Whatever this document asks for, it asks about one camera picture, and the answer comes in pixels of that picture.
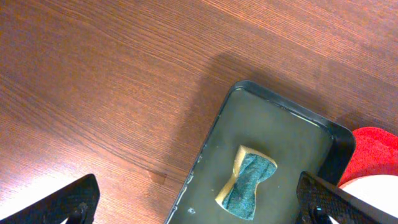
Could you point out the black plastic tray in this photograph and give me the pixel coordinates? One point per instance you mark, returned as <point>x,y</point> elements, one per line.
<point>295,137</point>

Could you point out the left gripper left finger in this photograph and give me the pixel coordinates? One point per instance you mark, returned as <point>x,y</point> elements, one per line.
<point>74,203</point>

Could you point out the green yellow sponge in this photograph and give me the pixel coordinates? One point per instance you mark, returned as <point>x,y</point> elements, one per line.
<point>238,195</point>

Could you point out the red plastic tray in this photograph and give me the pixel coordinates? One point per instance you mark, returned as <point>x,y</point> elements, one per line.
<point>375,154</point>

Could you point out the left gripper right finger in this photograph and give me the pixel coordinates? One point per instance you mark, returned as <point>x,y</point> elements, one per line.
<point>322,202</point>

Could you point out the white round plate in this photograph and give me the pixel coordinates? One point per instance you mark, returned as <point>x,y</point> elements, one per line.
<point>380,191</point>

